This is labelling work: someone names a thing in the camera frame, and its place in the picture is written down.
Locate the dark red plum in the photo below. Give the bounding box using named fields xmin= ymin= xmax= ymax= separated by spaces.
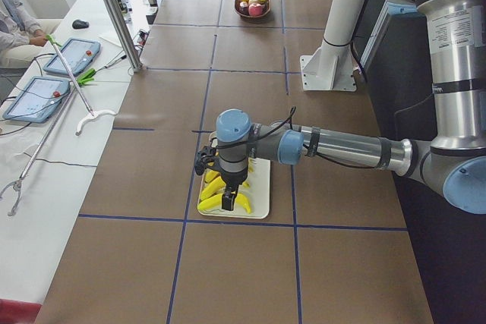
xmin=238 ymin=1 xmax=248 ymax=15

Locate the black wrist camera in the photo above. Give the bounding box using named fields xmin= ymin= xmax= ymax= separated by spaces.
xmin=194 ymin=146 xmax=221 ymax=176

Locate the aluminium frame post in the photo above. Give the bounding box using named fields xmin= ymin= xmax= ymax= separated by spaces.
xmin=103 ymin=0 xmax=143 ymax=74

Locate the pale green bear tray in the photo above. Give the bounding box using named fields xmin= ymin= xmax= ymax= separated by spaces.
xmin=197 ymin=159 xmax=270 ymax=219

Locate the brown wicker basket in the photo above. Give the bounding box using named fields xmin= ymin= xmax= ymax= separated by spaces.
xmin=234 ymin=0 xmax=271 ymax=19

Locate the silver reach grabber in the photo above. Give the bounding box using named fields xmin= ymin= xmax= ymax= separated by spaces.
xmin=1 ymin=91 xmax=75 ymax=217

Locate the green handled reach grabber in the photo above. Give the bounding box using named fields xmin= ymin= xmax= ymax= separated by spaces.
xmin=43 ymin=33 xmax=117 ymax=136

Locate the seated person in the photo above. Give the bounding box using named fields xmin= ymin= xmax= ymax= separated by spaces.
xmin=1 ymin=0 xmax=61 ymax=68

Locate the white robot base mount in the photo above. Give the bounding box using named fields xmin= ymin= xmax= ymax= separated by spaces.
xmin=300 ymin=0 xmax=365 ymax=92

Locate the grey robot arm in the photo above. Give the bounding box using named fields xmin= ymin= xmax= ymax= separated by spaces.
xmin=195 ymin=0 xmax=485 ymax=214

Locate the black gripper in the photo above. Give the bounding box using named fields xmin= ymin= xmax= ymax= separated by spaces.
xmin=220 ymin=169 xmax=248 ymax=211

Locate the black computer mouse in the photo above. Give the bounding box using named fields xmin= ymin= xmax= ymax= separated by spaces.
xmin=71 ymin=19 xmax=90 ymax=30

